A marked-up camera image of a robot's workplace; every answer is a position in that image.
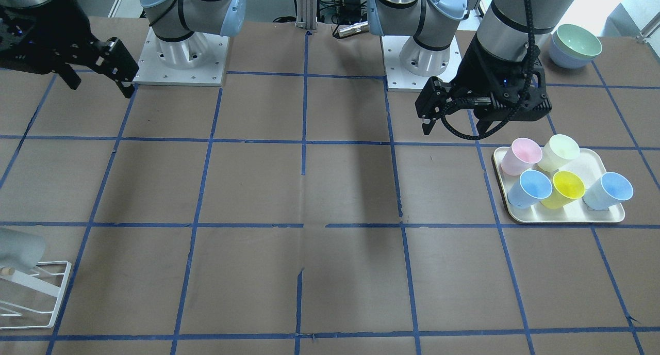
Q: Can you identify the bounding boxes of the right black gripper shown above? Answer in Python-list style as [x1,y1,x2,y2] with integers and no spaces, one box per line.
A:
[1,0,139,99]

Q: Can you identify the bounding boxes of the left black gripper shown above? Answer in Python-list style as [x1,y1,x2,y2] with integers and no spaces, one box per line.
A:
[415,37,552,139]

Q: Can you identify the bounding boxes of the white translucent cup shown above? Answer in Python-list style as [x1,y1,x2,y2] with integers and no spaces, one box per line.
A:
[1,228,46,273]

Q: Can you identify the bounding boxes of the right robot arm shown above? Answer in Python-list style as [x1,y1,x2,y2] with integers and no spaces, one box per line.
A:
[1,0,246,98]

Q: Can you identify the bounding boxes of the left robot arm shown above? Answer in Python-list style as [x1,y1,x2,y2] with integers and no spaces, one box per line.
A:
[367,0,574,140]

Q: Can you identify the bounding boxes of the pink cup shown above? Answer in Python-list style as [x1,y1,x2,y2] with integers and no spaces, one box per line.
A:
[500,138,543,176]

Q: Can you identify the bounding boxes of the light blue cup middle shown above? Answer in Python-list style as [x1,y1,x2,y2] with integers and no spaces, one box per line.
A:
[507,169,553,209]

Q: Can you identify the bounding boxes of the light blue cup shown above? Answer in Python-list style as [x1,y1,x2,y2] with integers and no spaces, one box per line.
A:
[582,172,634,210]
[507,169,553,209]

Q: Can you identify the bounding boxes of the pale green cup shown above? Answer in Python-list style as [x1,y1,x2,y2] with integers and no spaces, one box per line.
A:
[537,134,581,172]

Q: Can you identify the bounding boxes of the yellow cup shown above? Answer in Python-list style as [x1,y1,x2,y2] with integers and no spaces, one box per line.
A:
[541,171,586,209]

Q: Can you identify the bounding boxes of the light blue cup outer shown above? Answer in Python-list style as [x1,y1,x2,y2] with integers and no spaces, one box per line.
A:
[582,172,634,210]

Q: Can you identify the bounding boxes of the silver flashlight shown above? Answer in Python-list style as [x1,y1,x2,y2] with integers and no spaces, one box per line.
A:
[332,21,370,39]

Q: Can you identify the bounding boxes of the stacked green blue bowls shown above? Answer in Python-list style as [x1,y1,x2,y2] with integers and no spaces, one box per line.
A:
[549,24,603,70]

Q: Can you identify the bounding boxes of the cream plastic tray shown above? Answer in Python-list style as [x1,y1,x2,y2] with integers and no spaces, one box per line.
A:
[492,147,625,224]

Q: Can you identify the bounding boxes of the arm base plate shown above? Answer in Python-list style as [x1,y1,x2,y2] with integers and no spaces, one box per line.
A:
[381,36,461,92]
[134,29,229,87]

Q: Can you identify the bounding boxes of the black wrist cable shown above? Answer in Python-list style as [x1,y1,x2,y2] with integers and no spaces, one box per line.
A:
[441,0,537,140]

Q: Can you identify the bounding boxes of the aluminium frame post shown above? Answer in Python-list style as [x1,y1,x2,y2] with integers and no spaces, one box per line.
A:
[295,0,319,33]

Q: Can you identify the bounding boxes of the white wire cup rack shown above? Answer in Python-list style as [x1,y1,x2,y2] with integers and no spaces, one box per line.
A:
[1,261,72,331]

